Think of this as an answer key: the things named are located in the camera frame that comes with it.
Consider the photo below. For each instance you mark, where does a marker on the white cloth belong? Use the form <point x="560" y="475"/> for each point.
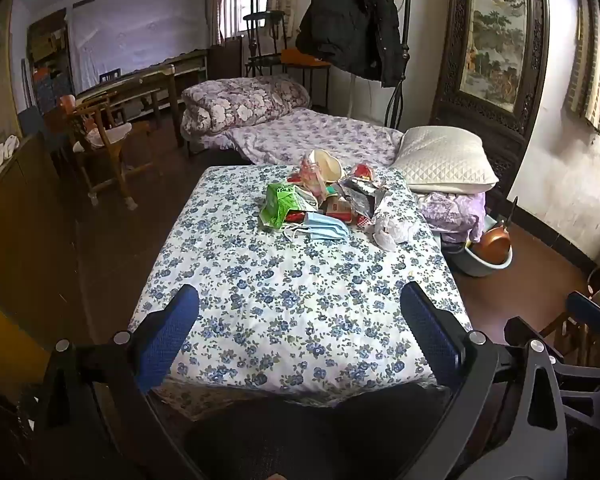
<point x="5" y="152"/>

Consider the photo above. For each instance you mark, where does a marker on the long wooden table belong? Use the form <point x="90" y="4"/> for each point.
<point x="130" y="82"/>

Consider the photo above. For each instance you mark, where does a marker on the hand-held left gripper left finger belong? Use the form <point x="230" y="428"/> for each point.
<point x="165" y="340"/>

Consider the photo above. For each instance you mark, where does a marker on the blue face mask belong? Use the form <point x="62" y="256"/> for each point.
<point x="325" y="226"/>

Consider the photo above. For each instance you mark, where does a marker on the red snack packet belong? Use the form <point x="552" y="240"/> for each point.
<point x="364" y="172"/>

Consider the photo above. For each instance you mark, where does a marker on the beige desk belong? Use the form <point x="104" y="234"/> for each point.
<point x="185" y="65"/>

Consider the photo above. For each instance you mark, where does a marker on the green snack packet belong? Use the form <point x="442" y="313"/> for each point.
<point x="282" y="202"/>

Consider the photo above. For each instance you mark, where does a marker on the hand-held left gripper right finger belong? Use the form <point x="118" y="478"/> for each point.
<point x="430" y="335"/>

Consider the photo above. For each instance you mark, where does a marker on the folded floral quilt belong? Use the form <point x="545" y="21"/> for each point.
<point x="240" y="102"/>

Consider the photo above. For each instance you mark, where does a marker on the large white dust cover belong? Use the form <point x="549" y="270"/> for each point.
<point x="140" y="30"/>

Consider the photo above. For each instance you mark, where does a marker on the red checkered carton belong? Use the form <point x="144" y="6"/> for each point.
<point x="337" y="206"/>

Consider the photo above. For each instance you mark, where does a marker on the purple floral bedsheet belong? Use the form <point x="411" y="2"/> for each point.
<point x="320" y="137"/>

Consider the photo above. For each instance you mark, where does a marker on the black metal chair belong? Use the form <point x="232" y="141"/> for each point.
<point x="265" y="20"/>

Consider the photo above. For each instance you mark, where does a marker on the striped curtain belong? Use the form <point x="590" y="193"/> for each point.
<point x="595" y="60"/>

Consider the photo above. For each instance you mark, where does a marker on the light blue basin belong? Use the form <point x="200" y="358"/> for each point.
<point x="472" y="266"/>

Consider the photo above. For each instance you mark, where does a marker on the purple cloth pile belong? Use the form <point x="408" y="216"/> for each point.
<point x="450" y="215"/>

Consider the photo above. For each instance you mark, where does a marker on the pink plastic bag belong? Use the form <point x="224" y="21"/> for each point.
<point x="310" y="172"/>

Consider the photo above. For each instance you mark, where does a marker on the white paper bowl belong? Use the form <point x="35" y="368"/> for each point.
<point x="330" y="165"/>

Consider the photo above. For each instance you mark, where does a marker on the black jacket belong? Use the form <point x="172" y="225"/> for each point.
<point x="350" y="15"/>

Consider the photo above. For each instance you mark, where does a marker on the white quilted pillow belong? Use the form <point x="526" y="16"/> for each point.
<point x="440" y="160"/>

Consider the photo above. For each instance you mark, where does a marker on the orange stool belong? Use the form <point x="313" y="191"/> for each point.
<point x="305" y="59"/>

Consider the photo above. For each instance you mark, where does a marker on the wooden chair with cushion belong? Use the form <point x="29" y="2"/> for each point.
<point x="567" y="327"/>

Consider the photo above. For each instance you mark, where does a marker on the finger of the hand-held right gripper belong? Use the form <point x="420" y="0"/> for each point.
<point x="590" y="390"/>
<point x="590" y="310"/>

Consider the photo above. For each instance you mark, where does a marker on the cluttered wooden shelf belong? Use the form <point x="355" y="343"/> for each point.
<point x="47" y="50"/>

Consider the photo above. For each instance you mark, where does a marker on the wooden armchair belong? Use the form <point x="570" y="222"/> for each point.
<point x="105" y="135"/>

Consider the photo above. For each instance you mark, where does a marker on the white plastic bag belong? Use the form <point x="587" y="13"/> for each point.
<point x="392" y="227"/>

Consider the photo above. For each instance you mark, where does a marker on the brown pot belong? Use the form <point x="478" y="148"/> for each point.
<point x="495" y="245"/>

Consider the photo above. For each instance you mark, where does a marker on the red wrapper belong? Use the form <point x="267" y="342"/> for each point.
<point x="294" y="216"/>

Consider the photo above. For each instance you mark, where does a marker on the silver foil wrapper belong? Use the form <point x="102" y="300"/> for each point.
<point x="360" y="197"/>

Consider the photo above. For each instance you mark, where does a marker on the blue floral bed sheet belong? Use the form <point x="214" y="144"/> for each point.
<point x="280" y="300"/>

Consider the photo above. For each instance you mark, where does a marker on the low wooden cabinet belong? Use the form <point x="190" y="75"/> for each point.
<point x="20" y="220"/>

